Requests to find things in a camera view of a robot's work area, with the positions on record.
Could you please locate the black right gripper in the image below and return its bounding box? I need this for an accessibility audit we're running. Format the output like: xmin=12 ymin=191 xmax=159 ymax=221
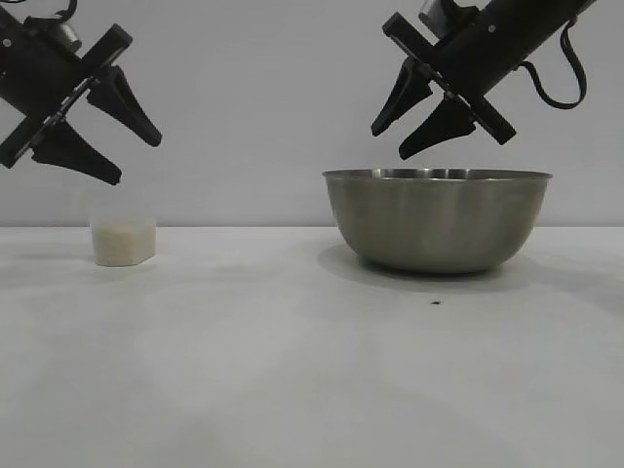
xmin=370 ymin=0 xmax=601 ymax=162

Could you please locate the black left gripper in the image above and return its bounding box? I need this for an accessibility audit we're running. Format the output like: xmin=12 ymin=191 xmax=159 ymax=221
xmin=0 ymin=7 xmax=164 ymax=187

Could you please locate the clear plastic measuring cup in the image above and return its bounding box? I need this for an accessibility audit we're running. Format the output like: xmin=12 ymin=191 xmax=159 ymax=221
xmin=71 ymin=183 xmax=159 ymax=268

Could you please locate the stainless steel mixing bowl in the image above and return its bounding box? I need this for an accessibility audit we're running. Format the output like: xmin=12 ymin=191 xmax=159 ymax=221
xmin=321 ymin=167 xmax=555 ymax=274

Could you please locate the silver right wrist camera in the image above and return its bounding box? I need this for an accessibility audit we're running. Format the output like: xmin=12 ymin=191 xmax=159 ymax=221
xmin=418 ymin=0 xmax=469 ymax=30

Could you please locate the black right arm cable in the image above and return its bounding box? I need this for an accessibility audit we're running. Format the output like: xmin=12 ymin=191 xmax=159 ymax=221
xmin=521 ymin=19 xmax=587 ymax=109

